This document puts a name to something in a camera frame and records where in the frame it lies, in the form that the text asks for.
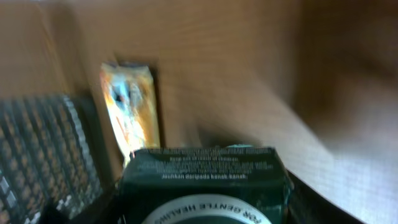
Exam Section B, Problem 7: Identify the grey plastic shopping basket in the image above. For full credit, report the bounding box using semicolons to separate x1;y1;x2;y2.
1;95;103;223

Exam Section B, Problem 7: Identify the dark green round-logo box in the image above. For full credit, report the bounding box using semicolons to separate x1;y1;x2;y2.
119;146;292;224

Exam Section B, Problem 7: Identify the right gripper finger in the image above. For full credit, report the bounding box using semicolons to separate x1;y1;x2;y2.
286;171;363;224

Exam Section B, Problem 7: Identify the yellow wet wipes pack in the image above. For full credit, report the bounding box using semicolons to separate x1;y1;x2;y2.
99;63;161;167

